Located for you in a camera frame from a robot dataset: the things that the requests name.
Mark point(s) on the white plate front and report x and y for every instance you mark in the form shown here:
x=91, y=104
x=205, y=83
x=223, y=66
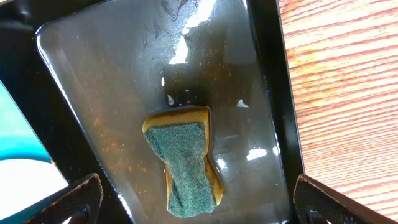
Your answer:
x=25, y=182

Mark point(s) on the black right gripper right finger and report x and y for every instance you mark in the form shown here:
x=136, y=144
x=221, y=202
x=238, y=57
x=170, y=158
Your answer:
x=316, y=203

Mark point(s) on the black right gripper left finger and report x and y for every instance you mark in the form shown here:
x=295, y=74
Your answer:
x=80, y=202

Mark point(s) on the green yellow sponge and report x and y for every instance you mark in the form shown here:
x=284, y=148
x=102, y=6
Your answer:
x=181, y=139

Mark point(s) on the blue plastic tray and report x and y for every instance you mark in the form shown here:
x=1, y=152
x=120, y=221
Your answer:
x=18, y=141

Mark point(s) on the black rectangular tray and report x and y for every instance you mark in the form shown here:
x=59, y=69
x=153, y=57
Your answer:
x=86, y=74

